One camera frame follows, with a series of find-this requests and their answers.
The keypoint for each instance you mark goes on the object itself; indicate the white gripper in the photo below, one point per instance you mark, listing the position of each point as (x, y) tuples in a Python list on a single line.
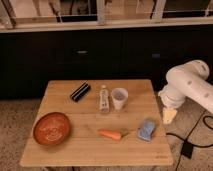
[(171, 98)]

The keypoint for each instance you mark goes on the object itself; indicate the white ceramic cup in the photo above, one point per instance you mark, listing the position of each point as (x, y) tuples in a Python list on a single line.
[(119, 97)]

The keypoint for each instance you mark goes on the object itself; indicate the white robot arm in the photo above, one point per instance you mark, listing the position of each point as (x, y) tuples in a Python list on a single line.
[(186, 80)]

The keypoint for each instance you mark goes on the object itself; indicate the orange ceramic bowl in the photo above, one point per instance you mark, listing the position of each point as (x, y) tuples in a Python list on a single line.
[(52, 129)]

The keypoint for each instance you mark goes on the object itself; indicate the blue sponge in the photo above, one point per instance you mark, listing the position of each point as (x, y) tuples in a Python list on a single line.
[(146, 129)]

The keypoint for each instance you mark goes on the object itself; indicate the black power adapter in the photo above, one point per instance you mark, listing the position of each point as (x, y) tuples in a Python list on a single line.
[(187, 149)]

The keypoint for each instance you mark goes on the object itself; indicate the orange carrot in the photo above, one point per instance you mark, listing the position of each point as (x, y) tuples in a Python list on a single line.
[(115, 135)]

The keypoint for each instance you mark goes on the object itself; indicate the small clear bottle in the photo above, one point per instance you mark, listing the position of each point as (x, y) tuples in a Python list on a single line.
[(104, 100)]

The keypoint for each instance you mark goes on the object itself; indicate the wooden table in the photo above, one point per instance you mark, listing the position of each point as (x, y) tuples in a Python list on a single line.
[(85, 147)]

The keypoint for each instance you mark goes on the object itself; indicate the black rectangular box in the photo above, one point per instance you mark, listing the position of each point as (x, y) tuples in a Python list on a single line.
[(80, 92)]

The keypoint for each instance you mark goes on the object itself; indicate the dark cabinet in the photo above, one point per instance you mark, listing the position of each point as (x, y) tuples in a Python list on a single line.
[(28, 61)]

